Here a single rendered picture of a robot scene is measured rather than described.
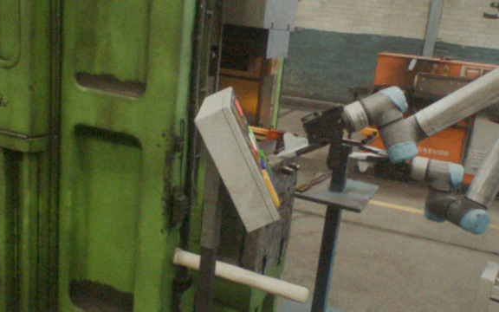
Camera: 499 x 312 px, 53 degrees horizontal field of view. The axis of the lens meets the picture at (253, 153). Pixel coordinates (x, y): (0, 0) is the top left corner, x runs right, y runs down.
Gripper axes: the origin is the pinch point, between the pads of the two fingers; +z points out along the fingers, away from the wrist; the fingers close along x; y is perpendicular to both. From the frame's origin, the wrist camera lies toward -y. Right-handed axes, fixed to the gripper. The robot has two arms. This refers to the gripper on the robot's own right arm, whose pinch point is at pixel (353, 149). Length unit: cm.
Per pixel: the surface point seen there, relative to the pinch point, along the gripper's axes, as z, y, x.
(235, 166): 11, -7, -72
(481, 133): -54, 38, 357
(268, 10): 31, -42, -15
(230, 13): 43, -40, -18
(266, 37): 31.4, -33.8, -12.5
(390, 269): -10, 100, 133
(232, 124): 13, -16, -73
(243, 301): 28, 59, -16
